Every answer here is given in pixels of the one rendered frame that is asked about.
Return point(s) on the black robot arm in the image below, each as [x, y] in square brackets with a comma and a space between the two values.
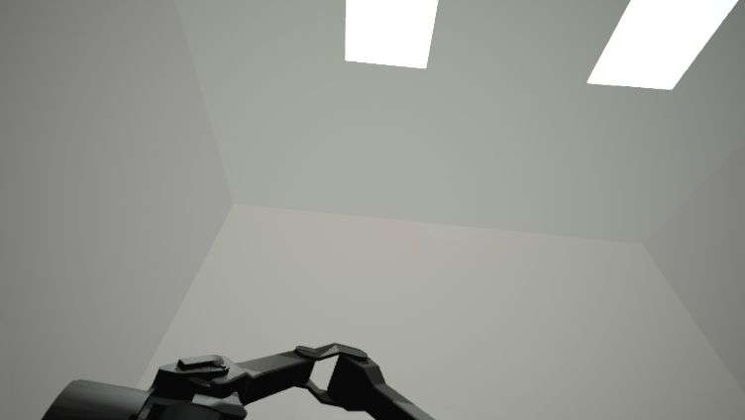
[212, 387]

